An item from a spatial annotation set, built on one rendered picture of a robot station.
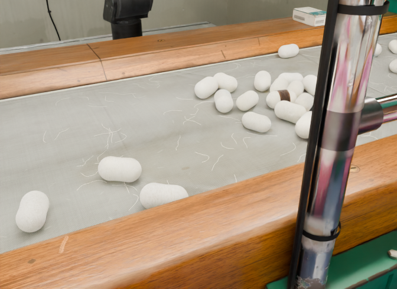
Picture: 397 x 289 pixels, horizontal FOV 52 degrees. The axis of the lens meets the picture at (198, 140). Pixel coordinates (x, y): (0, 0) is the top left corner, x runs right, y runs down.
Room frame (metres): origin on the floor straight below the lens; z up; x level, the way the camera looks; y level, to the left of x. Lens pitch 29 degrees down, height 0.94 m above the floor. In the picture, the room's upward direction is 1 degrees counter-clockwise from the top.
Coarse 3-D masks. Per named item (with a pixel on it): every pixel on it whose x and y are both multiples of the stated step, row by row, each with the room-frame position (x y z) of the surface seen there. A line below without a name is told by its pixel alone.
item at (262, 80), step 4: (260, 72) 0.49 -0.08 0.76; (264, 72) 0.49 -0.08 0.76; (256, 76) 0.48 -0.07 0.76; (260, 76) 0.47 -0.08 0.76; (264, 76) 0.47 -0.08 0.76; (268, 76) 0.48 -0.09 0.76; (256, 80) 0.47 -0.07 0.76; (260, 80) 0.47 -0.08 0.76; (264, 80) 0.47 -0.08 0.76; (268, 80) 0.47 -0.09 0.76; (256, 84) 0.47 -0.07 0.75; (260, 84) 0.47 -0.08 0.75; (264, 84) 0.46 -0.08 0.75; (268, 84) 0.47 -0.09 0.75; (256, 88) 0.47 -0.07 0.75; (260, 88) 0.47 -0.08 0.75; (264, 88) 0.46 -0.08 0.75; (268, 88) 0.47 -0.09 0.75
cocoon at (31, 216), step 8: (32, 192) 0.24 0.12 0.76; (40, 192) 0.24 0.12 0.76; (24, 200) 0.23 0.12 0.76; (32, 200) 0.23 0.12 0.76; (40, 200) 0.23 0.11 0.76; (48, 200) 0.24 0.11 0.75; (24, 208) 0.22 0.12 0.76; (32, 208) 0.22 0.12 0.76; (40, 208) 0.22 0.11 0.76; (16, 216) 0.22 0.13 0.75; (24, 216) 0.21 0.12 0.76; (32, 216) 0.22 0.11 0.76; (40, 216) 0.22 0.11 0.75; (24, 224) 0.21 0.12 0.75; (32, 224) 0.21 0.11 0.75; (40, 224) 0.22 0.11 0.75
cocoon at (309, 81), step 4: (308, 76) 0.47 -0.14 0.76; (312, 76) 0.47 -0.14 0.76; (304, 80) 0.47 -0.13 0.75; (308, 80) 0.46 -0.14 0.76; (312, 80) 0.46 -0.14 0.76; (316, 80) 0.46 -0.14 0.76; (304, 84) 0.47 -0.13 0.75; (308, 84) 0.46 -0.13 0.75; (312, 84) 0.45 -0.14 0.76; (304, 88) 0.47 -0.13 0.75; (308, 88) 0.46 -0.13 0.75; (312, 88) 0.45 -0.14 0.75; (308, 92) 0.46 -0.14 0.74; (312, 92) 0.45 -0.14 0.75
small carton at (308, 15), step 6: (294, 12) 0.74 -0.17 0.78; (300, 12) 0.73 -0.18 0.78; (306, 12) 0.72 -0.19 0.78; (312, 12) 0.71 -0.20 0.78; (318, 12) 0.71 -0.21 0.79; (324, 12) 0.71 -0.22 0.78; (294, 18) 0.74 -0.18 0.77; (300, 18) 0.73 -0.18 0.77; (306, 18) 0.71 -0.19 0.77; (312, 18) 0.70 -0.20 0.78; (318, 18) 0.70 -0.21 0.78; (324, 18) 0.70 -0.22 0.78; (312, 24) 0.70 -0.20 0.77; (318, 24) 0.70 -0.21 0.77; (324, 24) 0.70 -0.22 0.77
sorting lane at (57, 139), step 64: (256, 64) 0.57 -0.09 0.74; (384, 64) 0.57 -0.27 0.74; (0, 128) 0.38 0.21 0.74; (64, 128) 0.38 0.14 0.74; (128, 128) 0.38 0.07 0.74; (192, 128) 0.37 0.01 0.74; (384, 128) 0.37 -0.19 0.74; (0, 192) 0.27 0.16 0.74; (64, 192) 0.26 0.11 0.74; (128, 192) 0.26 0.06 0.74; (192, 192) 0.26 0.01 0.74
